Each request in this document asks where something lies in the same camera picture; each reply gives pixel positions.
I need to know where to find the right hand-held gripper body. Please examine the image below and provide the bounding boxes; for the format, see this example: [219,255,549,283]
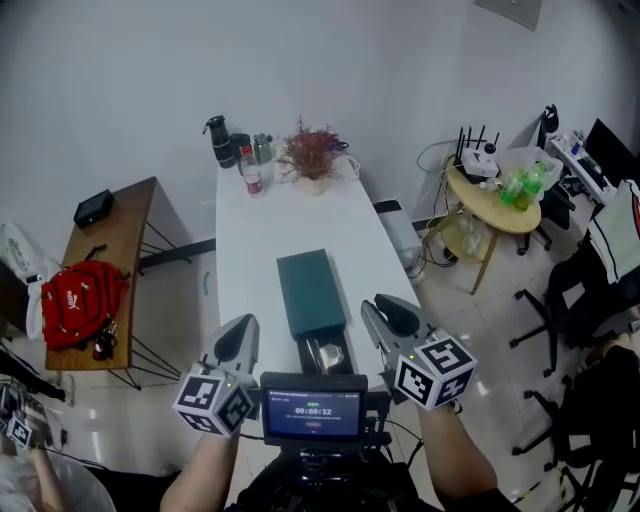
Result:
[378,328,477,412]

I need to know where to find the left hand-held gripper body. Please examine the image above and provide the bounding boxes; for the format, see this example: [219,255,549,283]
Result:
[172,359,260,438]

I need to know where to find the silver metal object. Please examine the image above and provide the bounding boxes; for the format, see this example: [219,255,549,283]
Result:
[305,338,347,375]

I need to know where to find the dark green box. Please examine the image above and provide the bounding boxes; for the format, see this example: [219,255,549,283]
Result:
[275,248,354,375]

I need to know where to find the person's right forearm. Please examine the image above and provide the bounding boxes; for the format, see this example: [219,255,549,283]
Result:
[417,402,499,506]

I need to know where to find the person's left forearm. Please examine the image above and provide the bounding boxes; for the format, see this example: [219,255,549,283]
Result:
[159,432,244,512]

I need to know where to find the white air purifier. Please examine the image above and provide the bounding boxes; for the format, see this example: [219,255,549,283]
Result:
[373,198,425,279]

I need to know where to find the black chest monitor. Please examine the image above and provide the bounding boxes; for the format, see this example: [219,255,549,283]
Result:
[259,371,370,450]

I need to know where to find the black long bar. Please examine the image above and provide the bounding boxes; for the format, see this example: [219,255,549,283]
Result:
[138,238,217,267]

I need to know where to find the bunch of keys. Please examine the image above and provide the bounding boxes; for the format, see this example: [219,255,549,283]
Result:
[92,313,120,361]

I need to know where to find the round wooden table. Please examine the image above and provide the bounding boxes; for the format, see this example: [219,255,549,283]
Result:
[422,162,543,296]

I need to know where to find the person's black clothing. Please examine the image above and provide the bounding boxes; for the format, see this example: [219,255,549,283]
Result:
[227,459,516,512]

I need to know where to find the red backpack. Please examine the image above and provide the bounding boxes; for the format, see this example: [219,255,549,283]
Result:
[39,259,132,352]

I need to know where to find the wooden desk black legs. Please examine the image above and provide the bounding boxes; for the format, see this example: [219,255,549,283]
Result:
[43,175,194,391]

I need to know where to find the green plastic bottle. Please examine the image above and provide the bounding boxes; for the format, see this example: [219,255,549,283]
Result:
[522,159,550,201]
[498,167,526,209]

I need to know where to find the black mesh office chair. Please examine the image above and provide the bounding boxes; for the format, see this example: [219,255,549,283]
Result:
[509,349,640,512]

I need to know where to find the clear bottle red label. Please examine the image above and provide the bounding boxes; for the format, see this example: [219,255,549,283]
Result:
[240,144,266,200]

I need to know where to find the yellow black striped tape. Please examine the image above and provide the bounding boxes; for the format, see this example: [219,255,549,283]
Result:
[514,467,571,512]

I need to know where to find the white router black antennas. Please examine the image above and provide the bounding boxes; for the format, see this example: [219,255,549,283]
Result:
[455,125,502,180]

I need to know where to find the red potted plant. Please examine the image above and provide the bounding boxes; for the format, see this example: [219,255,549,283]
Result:
[276,114,349,196]

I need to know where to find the small black box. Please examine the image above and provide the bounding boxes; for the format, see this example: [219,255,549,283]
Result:
[73,188,116,230]

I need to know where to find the black high-back office chair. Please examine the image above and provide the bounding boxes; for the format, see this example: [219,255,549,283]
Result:
[514,103,576,257]

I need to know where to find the clear plastic bag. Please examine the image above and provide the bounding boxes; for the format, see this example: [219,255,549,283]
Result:
[497,146,564,211]

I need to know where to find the silver steel bottle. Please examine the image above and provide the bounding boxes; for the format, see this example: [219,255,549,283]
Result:
[252,132,274,165]

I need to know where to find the black water bottle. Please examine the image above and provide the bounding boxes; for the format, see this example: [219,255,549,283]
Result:
[202,114,237,170]

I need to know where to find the black tumbler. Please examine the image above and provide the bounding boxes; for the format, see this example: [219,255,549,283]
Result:
[228,132,252,177]

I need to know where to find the white device with loop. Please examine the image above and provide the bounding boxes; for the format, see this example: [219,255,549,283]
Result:
[0,222,57,342]

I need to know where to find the white side desk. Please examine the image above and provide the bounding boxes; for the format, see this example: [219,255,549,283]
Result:
[549,133,619,206]

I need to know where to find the white striped garment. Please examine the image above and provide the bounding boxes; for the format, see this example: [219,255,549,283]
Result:
[585,178,640,285]

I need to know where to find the black computer monitor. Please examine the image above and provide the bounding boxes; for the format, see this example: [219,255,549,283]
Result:
[583,117,632,182]

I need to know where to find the tangle of floor cables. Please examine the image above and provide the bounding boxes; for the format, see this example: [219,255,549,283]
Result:
[415,139,464,281]

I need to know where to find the black monitor mount rig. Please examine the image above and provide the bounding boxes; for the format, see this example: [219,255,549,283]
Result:
[234,399,396,501]

